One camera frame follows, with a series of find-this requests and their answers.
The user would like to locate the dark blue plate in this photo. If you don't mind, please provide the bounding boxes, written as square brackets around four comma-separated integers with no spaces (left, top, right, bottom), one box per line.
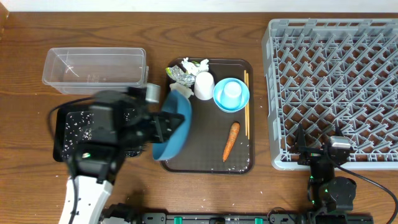
[152,90,192,161]

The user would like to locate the pale pink cup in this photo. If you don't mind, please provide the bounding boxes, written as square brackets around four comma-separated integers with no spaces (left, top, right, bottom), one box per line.
[194,72,215,101]

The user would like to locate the orange carrot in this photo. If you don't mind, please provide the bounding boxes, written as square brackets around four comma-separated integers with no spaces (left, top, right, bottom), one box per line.
[222,122,240,162]

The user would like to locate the light blue cup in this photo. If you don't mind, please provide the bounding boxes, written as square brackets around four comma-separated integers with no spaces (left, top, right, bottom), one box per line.
[220,81,242,110]

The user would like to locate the light blue bowl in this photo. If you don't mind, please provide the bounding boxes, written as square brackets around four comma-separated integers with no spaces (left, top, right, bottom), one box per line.
[213,78,250,113]

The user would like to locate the white rice pile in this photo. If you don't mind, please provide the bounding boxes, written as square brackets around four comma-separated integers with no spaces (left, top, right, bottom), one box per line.
[57,111,94,159]

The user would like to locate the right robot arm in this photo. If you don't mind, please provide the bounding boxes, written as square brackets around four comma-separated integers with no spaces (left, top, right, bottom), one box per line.
[293,124,356,213]

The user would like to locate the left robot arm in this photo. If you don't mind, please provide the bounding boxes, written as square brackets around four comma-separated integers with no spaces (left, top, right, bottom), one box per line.
[60,90,192,223]

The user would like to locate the black waste tray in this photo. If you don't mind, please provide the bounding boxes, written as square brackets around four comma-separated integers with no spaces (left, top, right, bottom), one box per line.
[52,102,146,162]

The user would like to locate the grey dishwasher rack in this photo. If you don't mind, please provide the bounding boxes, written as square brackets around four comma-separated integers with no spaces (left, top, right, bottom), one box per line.
[262,19,397,170]

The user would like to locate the crumpled white tissue lower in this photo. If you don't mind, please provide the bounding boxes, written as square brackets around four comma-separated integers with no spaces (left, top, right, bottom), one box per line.
[169,82,194,99]

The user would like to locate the crumpled white tissue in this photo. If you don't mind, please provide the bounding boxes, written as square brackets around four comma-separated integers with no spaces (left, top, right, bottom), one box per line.
[181,57,209,76]
[169,82,194,99]

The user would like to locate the crumpled foil wrapper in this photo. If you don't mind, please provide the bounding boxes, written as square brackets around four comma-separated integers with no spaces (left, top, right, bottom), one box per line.
[165,65,195,87]

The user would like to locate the dark brown serving tray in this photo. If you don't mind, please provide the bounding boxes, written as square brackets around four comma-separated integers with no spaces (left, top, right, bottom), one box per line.
[161,58,254,174]

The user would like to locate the crumpled white tissue top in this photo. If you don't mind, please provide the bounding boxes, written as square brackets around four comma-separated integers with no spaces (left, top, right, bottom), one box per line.
[181,57,209,76]

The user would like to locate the clear plastic bin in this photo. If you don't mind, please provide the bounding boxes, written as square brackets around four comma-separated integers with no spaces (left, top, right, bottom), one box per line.
[42,47,148,95]

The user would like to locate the wooden chopstick left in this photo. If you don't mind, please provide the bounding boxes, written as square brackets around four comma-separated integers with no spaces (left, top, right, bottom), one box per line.
[244,70,249,138]

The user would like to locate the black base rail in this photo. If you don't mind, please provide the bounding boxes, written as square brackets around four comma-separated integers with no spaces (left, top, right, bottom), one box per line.
[99,203,374,224]

